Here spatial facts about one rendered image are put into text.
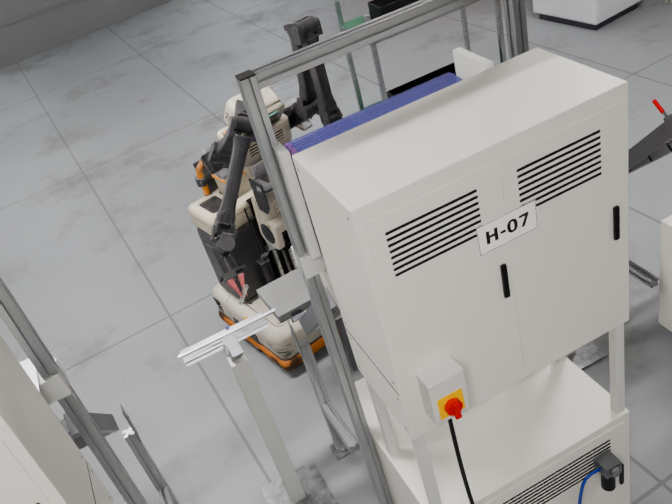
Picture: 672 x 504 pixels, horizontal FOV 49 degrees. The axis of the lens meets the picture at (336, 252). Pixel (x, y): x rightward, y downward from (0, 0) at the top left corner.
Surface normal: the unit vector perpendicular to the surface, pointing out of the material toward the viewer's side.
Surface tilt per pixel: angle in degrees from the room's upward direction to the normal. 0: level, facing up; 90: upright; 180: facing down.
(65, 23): 90
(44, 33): 90
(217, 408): 0
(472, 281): 90
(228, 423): 0
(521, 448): 0
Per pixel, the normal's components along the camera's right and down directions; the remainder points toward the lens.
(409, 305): 0.42, 0.46
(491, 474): -0.23, -0.78
